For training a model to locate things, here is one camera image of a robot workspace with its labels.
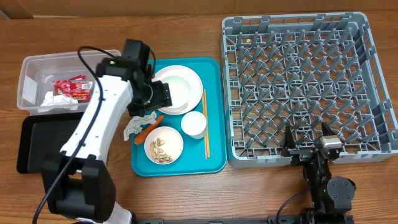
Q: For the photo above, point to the white tissue paper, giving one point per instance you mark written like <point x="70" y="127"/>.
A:
<point x="52" y="101"/>

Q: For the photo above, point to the grey plastic dishwasher rack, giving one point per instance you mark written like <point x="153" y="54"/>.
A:
<point x="301" y="70"/>

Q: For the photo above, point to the white cup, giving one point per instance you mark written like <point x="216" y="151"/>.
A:
<point x="193" y="124"/>

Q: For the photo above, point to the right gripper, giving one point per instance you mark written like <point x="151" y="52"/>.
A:
<point x="300" y="155"/>

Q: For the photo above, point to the left wooden chopstick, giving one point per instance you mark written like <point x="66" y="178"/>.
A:
<point x="204" y="110"/>

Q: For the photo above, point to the wooden chopstick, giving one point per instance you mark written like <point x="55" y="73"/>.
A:
<point x="204" y="110"/>
<point x="208" y="133"/>

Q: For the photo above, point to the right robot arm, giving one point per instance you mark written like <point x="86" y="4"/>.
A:
<point x="331" y="196"/>

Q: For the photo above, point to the peanuts pile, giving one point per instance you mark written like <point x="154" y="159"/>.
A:
<point x="157" y="152"/>

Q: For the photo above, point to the white paper napkin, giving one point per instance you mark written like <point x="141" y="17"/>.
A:
<point x="135" y="126"/>

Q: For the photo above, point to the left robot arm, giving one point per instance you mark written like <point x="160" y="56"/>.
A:
<point x="76" y="180"/>

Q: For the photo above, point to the small white bowl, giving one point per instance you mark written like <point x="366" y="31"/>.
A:
<point x="173" y="145"/>

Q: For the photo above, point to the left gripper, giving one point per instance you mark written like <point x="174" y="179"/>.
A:
<point x="161" y="98"/>

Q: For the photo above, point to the orange carrot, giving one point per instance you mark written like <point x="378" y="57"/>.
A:
<point x="141" y="137"/>

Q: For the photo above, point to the red snack wrapper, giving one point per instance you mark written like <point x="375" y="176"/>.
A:
<point x="78" y="88"/>

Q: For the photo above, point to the black plastic tray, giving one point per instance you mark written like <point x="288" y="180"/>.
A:
<point x="41" y="135"/>

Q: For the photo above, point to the right wooden chopstick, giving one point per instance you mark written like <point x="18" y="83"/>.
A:
<point x="208" y="133"/>

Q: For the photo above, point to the large white plate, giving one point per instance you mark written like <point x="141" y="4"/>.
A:
<point x="185" y="86"/>

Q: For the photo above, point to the clear plastic waste bin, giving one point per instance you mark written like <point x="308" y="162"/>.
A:
<point x="36" y="79"/>

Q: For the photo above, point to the teal plastic serving tray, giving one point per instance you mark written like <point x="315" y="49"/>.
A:
<point x="192" y="159"/>

